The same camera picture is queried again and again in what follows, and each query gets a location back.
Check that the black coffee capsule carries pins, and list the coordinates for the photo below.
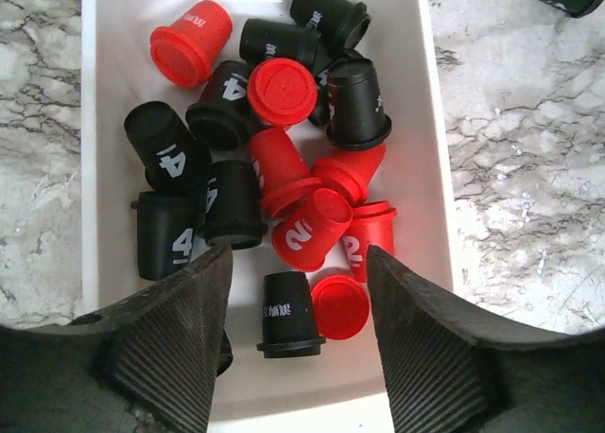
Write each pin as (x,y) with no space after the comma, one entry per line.
(341,23)

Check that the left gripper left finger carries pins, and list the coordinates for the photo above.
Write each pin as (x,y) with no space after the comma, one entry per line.
(158,350)

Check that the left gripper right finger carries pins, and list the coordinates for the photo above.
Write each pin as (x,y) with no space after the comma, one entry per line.
(451,366)

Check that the white plastic storage basket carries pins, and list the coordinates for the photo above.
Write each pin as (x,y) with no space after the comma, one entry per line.
(342,389)

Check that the black coffee capsule number four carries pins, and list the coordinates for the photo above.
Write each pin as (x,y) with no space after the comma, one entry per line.
(174,162)

